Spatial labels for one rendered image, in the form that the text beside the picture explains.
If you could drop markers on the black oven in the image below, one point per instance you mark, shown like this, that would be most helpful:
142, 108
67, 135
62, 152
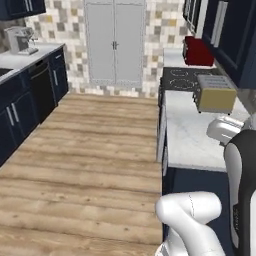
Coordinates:
160, 91

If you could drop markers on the grey fridge left door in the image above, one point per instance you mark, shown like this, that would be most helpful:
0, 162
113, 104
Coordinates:
100, 40

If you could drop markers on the beige and silver toaster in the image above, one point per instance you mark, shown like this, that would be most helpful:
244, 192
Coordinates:
215, 95

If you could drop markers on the red toaster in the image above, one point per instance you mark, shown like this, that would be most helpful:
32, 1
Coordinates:
197, 51

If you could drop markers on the dark sink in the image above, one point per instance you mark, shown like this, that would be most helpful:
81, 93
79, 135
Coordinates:
4, 72

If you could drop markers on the navy base cabinet with drawers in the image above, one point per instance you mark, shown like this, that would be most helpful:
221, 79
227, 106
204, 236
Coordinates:
196, 181

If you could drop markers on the black hob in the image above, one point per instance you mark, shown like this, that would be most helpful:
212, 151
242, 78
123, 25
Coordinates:
181, 78

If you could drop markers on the navy wall cabinet run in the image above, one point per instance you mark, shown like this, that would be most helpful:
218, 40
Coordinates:
235, 36

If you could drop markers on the grey fridge right door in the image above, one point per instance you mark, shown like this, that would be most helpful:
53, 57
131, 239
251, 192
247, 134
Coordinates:
129, 40

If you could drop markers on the silver coffee machine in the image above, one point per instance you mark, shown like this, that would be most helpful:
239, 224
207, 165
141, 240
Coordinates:
20, 40

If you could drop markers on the navy base cabinet run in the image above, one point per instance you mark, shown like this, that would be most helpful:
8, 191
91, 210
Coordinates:
16, 116

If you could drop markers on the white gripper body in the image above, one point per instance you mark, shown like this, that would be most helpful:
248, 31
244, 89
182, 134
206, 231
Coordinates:
224, 129

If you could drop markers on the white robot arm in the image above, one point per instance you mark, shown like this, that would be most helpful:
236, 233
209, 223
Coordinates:
188, 216

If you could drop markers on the black dishwasher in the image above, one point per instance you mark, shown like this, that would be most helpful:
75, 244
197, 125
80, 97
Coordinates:
42, 90

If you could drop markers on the grey fridge door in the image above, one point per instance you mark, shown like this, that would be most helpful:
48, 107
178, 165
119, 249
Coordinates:
129, 40
100, 40

